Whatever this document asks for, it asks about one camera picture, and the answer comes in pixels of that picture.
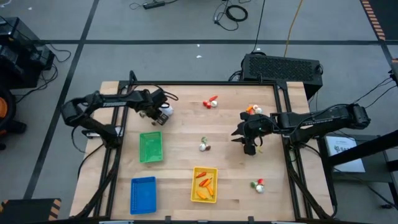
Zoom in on blue plastic basket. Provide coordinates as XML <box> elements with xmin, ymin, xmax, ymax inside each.
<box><xmin>129</xmin><ymin>175</ymin><xmax>157</xmax><ymax>215</ymax></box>

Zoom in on black power strip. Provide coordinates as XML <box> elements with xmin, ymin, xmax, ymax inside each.
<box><xmin>142</xmin><ymin>1</ymin><xmax>167</xmax><ymax>10</ymax></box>

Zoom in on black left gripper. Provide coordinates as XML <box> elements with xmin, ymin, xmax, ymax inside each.
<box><xmin>136</xmin><ymin>89</ymin><xmax>171</xmax><ymax>126</ymax></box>

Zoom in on orange black wheeled machine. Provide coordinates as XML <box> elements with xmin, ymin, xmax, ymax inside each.
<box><xmin>0</xmin><ymin>85</ymin><xmax>28</xmax><ymax>152</ymax></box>

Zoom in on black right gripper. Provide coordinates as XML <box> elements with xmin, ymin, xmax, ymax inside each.
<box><xmin>231</xmin><ymin>111</ymin><xmax>277</xmax><ymax>145</ymax></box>

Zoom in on black hazard-striped floor mat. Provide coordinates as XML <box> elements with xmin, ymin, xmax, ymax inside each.
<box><xmin>0</xmin><ymin>197</ymin><xmax>62</xmax><ymax>224</ymax></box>
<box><xmin>359</xmin><ymin>0</ymin><xmax>398</xmax><ymax>41</ymax></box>

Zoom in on black diagonal strut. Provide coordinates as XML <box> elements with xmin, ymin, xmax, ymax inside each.
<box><xmin>326</xmin><ymin>129</ymin><xmax>398</xmax><ymax>167</ymax></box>

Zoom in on black arm supply cables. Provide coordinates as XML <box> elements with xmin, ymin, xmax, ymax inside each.
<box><xmin>353</xmin><ymin>76</ymin><xmax>398</xmax><ymax>110</ymax></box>

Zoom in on black side table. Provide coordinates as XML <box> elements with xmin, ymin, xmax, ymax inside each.
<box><xmin>317</xmin><ymin>133</ymin><xmax>398</xmax><ymax>206</ymax></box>

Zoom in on green plastic basket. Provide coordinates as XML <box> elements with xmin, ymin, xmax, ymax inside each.
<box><xmin>139</xmin><ymin>131</ymin><xmax>164</xmax><ymax>164</ymax></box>

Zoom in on yellow floor cable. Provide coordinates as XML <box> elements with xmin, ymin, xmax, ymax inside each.
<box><xmin>283</xmin><ymin>0</ymin><xmax>304</xmax><ymax>58</ymax></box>

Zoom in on black equipment cart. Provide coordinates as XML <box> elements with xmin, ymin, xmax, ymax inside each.
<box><xmin>0</xmin><ymin>16</ymin><xmax>56</xmax><ymax>91</ymax></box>

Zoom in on black perforated computer case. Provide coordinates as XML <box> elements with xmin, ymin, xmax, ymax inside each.
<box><xmin>241</xmin><ymin>53</ymin><xmax>324</xmax><ymax>100</ymax></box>

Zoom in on black floor cable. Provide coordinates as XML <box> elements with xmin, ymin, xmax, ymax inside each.
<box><xmin>251</xmin><ymin>0</ymin><xmax>267</xmax><ymax>53</ymax></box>

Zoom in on black computer cables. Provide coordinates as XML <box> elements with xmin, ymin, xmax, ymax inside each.
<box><xmin>227</xmin><ymin>70</ymin><xmax>244</xmax><ymax>82</ymax></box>

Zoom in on white paper sheet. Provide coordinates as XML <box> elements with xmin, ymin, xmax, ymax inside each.
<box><xmin>325</xmin><ymin>136</ymin><xmax>366</xmax><ymax>174</ymax></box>

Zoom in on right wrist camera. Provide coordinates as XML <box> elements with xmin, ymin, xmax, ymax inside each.
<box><xmin>243</xmin><ymin>141</ymin><xmax>257</xmax><ymax>156</ymax></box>

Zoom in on black coiled cable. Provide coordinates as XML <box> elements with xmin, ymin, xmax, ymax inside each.
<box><xmin>213</xmin><ymin>0</ymin><xmax>249</xmax><ymax>32</ymax></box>

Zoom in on black aluminium table frame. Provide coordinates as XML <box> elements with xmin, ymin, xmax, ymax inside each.
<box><xmin>74</xmin><ymin>70</ymin><xmax>338</xmax><ymax>220</ymax></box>

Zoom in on yellow plastic basket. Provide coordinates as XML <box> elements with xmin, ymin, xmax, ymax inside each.
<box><xmin>190</xmin><ymin>166</ymin><xmax>219</xmax><ymax>204</ymax></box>

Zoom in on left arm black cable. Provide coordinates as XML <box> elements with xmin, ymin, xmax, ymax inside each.
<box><xmin>130</xmin><ymin>83</ymin><xmax>180</xmax><ymax>102</ymax></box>

